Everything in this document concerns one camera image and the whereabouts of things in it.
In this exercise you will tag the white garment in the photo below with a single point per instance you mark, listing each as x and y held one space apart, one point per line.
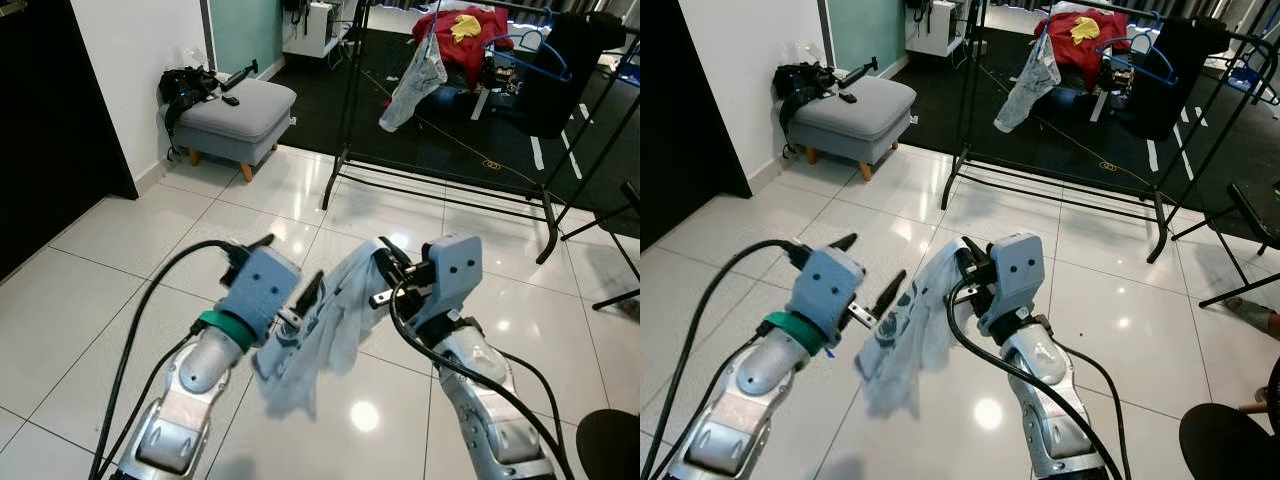
910 330
320 330

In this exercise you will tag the black floor mat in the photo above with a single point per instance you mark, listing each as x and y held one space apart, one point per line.
1040 155
420 155

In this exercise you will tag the grey ottoman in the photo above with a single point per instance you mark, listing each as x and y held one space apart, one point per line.
235 115
855 110

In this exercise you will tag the black metal clothes rack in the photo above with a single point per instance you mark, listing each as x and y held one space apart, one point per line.
549 235
1160 230

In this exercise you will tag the light blue shorts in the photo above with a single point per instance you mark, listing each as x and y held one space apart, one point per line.
415 85
1030 85

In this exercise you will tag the black door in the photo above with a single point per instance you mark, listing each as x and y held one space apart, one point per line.
50 120
690 120

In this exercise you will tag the black equipment case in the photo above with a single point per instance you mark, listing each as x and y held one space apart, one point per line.
500 85
1115 85

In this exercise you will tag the red cloth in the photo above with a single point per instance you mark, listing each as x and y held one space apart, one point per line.
470 55
1085 58

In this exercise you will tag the white cabinet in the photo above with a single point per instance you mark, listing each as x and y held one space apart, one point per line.
320 25
935 25

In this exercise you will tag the black folding chair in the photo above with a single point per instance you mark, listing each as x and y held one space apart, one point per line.
1255 210
625 200

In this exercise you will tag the yellow cloth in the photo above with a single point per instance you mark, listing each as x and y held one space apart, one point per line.
1085 28
465 25

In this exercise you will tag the black garment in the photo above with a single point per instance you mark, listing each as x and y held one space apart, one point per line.
1185 70
570 70

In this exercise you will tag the black rounded object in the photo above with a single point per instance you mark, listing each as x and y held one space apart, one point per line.
610 445
1225 445

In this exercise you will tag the person's foot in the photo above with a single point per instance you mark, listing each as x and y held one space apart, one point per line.
1255 315

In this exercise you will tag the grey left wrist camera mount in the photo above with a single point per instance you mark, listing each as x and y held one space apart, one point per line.
260 285
830 290

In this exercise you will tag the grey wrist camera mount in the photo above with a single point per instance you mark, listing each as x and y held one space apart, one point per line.
260 285
830 290
450 275
1015 280

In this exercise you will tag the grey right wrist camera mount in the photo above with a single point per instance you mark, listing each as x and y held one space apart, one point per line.
1015 280
450 275

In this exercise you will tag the black camera bag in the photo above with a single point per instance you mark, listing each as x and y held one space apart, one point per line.
185 88
805 85

